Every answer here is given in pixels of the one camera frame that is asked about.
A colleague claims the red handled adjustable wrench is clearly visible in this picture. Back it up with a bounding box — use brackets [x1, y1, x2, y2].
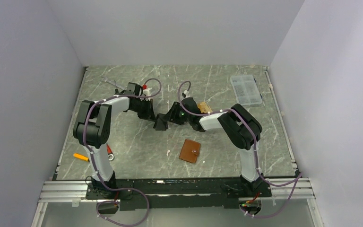
[106, 144, 114, 161]

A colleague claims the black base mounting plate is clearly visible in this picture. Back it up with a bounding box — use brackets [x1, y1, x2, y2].
[86, 177, 272, 211]

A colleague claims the orange handled screwdriver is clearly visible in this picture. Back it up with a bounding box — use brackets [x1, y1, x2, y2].
[73, 153, 89, 162]

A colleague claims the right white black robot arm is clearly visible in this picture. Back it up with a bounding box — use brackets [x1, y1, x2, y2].
[162, 97, 263, 196]

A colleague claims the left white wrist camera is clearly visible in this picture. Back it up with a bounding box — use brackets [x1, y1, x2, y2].
[142, 84, 154, 101]

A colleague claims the brown leather card holder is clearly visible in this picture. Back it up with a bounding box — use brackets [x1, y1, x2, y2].
[179, 139, 201, 164]

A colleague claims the orange credit card stack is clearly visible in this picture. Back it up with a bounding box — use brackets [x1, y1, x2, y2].
[197, 102, 212, 114]

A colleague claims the aluminium rail frame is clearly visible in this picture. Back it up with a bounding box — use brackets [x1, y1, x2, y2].
[32, 178, 324, 227]

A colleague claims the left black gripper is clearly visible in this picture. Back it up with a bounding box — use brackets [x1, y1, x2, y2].
[131, 99, 156, 122]

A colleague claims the silver open-end wrench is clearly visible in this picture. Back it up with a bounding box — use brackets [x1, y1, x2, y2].
[101, 76, 125, 90]

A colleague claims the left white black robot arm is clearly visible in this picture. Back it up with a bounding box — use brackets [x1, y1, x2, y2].
[73, 82, 167, 199]

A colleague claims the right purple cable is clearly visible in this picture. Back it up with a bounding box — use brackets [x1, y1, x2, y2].
[177, 80, 303, 188]

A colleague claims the clear plastic organizer box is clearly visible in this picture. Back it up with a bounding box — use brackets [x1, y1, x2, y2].
[230, 75, 262, 105]

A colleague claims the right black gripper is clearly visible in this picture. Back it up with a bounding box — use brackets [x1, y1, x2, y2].
[162, 103, 192, 126]

